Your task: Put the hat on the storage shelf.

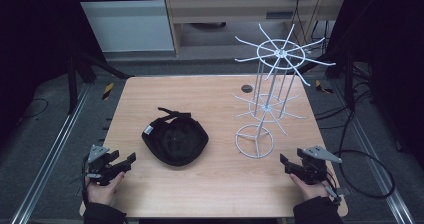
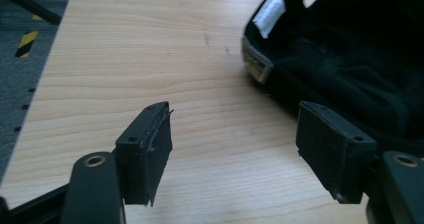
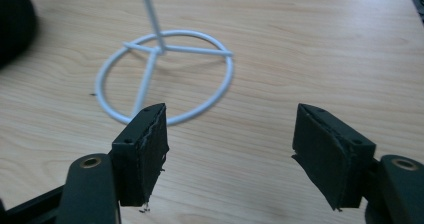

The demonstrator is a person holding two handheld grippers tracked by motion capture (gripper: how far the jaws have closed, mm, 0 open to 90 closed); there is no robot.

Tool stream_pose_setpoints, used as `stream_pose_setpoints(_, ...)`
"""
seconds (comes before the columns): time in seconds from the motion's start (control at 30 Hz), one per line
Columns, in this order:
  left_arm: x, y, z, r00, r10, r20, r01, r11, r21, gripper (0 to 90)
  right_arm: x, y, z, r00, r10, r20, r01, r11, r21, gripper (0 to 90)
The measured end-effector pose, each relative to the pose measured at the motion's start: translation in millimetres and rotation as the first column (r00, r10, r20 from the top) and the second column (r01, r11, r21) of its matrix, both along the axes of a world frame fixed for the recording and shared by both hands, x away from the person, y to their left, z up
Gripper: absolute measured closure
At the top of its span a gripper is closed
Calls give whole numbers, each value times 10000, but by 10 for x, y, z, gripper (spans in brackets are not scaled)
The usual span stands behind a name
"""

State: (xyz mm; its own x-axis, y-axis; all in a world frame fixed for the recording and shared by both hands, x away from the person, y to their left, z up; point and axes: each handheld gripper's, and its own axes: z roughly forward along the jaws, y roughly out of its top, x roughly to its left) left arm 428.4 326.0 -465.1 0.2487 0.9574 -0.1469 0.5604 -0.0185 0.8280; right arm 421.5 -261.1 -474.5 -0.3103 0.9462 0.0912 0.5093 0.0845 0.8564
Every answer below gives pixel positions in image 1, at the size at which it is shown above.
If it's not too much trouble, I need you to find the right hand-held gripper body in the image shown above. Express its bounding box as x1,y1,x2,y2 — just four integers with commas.
293,145,343,186

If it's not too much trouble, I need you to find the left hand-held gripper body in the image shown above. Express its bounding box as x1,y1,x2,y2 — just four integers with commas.
84,144,120,187

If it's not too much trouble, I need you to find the person's left hand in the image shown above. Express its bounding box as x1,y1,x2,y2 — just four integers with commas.
85,171,126,207

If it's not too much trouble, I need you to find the person's right hand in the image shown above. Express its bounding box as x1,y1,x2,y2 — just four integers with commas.
289,173,331,202

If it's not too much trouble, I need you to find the black cap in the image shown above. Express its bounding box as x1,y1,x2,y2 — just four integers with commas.
141,106,210,167

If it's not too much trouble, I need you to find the black metal stand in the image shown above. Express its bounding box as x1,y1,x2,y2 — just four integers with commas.
311,48,358,112
65,40,133,115

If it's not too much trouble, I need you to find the white cabinet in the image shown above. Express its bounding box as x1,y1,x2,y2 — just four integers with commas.
71,0,176,53

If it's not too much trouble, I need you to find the wooden shelf unit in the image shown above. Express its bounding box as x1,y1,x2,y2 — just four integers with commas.
161,0,351,57

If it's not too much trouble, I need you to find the left hand-held gripper cable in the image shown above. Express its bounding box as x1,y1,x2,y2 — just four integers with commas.
68,155,93,208

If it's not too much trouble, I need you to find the hand-held gripper cable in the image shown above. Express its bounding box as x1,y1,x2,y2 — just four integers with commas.
320,170,352,208
68,155,93,208

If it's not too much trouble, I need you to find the right hand-held gripper cable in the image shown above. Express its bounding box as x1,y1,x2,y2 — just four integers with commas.
320,170,352,208

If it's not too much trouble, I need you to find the black cable loop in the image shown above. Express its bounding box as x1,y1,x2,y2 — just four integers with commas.
329,149,396,200

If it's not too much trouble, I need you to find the aluminium floor rail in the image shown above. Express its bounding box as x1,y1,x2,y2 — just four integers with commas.
10,83,93,224
329,80,416,224

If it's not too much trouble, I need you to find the white wire display rack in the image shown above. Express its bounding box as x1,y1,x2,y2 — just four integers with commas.
232,23,337,160

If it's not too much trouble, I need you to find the thin black floor cable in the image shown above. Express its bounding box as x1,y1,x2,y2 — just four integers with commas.
18,97,50,120

